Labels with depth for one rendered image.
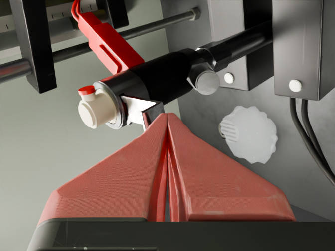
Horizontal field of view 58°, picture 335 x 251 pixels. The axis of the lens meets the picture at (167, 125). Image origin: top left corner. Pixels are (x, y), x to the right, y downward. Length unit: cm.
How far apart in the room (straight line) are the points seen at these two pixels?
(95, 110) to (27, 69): 20
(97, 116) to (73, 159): 34
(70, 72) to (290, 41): 31
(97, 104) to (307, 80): 17
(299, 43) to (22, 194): 40
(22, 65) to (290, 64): 25
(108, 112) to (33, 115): 30
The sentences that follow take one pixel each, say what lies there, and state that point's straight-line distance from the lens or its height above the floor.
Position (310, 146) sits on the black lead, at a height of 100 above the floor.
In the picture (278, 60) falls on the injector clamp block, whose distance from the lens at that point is 26.
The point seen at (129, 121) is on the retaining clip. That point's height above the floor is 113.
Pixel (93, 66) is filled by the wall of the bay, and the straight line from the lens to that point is 48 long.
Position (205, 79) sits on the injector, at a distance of 17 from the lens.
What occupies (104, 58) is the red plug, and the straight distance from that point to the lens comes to 19.
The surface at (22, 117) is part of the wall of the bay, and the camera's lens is 45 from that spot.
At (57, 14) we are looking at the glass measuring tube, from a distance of 45.
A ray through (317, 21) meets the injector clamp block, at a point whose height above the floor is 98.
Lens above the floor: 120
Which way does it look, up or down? 34 degrees down
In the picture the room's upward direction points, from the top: 120 degrees counter-clockwise
